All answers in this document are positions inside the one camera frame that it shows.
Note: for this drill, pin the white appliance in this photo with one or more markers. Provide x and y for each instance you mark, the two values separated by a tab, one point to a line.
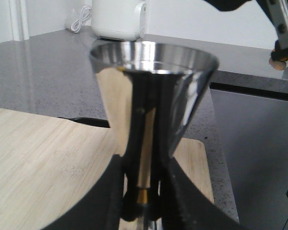
122	20

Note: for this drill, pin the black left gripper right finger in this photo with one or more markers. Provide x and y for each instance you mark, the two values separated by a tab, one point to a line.
184	207

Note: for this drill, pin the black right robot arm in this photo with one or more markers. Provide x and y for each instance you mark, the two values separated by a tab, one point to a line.
277	13

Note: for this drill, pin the steel hourglass jigger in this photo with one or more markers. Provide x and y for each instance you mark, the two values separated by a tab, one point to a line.
150	92

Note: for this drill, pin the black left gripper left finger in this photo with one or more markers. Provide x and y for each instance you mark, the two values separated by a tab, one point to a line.
100	208

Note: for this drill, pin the wooden cutting board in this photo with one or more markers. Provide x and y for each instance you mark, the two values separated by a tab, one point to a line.
47	165

